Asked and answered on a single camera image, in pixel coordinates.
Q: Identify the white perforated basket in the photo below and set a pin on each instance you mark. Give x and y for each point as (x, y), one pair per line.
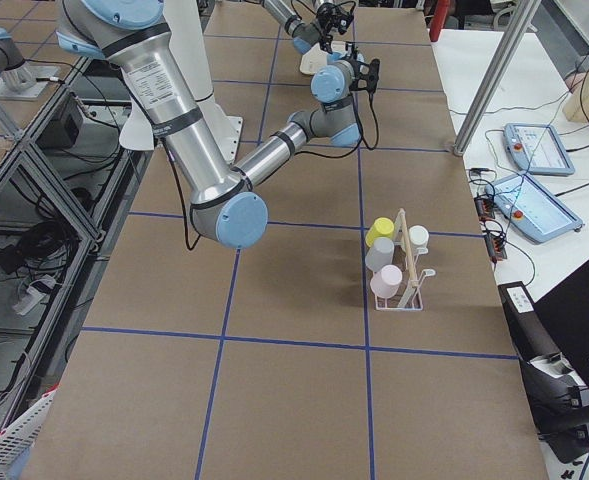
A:
(17, 439)

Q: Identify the white wire cup rack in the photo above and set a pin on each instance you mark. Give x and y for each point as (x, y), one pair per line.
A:
(409, 296)

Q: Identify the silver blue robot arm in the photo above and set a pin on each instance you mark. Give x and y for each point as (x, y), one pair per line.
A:
(305, 35)
(158, 45)

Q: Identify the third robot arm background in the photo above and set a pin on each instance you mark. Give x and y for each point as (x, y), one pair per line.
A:
(18, 79)

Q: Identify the black laptop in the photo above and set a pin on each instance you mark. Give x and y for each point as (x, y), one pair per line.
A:
(551, 337)

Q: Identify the far teach pendant tablet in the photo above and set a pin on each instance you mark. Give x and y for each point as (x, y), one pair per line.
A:
(538, 149)

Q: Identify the cream plastic tray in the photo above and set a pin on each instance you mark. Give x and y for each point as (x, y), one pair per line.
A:
(316, 58)

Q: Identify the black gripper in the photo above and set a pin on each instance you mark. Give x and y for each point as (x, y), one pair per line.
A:
(357, 66)
(325, 27)

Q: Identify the white translucent plastic cup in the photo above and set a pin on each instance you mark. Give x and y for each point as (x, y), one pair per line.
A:
(380, 254)

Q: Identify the aluminium frame post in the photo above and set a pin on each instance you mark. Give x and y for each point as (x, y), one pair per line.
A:
(507, 47)

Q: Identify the teach pendant tablet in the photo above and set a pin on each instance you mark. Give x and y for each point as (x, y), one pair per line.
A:
(531, 208)
(538, 149)

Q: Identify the cream plastic cup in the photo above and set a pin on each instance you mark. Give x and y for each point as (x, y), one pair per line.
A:
(419, 238)

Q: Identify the yellow plastic cup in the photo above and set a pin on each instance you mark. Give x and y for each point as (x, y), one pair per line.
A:
(382, 227)

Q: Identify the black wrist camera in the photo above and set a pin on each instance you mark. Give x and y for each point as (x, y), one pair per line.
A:
(368, 75)
(342, 17)

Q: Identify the near teach pendant tablet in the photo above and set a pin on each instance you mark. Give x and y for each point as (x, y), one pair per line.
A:
(531, 208)

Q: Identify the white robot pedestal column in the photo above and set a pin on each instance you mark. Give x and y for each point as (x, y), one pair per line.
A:
(188, 49)

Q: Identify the pink plastic cup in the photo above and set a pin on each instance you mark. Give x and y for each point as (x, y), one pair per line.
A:
(385, 283)

